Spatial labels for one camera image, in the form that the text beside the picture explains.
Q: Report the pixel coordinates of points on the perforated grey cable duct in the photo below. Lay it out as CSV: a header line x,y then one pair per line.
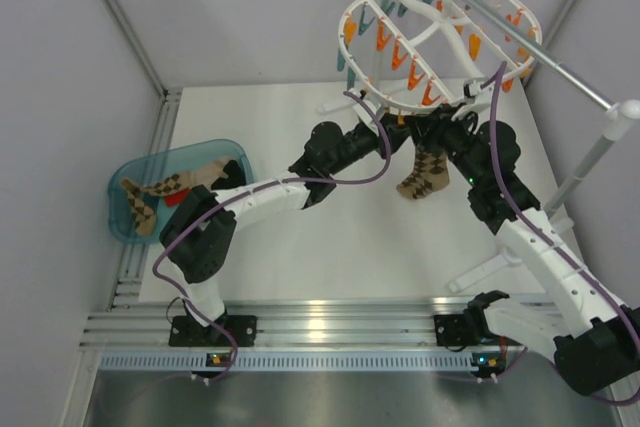
x,y
303,361

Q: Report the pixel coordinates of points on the white round clip hanger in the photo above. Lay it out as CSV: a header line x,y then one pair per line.
x,y
410,57

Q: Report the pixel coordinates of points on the beige sock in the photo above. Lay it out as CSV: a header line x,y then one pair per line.
x,y
224,168

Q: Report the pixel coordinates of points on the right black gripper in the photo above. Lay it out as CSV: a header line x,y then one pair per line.
x,y
428,129

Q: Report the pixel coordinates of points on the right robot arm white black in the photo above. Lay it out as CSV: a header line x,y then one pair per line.
x,y
595,341

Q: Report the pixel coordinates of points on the brown checkered sock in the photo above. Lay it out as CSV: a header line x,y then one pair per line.
x,y
429,175
144,216

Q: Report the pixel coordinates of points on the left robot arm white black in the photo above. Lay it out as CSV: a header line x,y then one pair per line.
x,y
199,234

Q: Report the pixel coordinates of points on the white rack base foot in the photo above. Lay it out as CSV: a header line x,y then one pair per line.
x,y
492,262

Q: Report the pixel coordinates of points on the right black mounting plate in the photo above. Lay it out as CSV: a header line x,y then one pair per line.
x,y
454,332

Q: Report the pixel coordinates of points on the aluminium rail frame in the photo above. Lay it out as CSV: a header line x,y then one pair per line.
x,y
366,267

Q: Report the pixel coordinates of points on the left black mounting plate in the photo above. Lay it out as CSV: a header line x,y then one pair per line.
x,y
187,332

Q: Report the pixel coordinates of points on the teal plastic basket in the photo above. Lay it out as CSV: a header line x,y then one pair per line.
x,y
156,167

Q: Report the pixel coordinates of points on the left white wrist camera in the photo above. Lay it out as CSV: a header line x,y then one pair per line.
x,y
364,110

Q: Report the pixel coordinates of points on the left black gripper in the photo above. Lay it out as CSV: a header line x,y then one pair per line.
x,y
397,134

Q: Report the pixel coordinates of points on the red white sock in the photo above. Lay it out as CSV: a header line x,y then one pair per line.
x,y
176,198

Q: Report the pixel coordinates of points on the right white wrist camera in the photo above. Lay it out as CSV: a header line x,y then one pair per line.
x,y
478,95

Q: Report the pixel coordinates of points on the black mounting plate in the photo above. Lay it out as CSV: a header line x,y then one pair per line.
x,y
187,332
454,332

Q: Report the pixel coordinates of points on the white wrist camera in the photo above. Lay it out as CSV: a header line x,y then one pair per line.
x,y
364,110
478,95

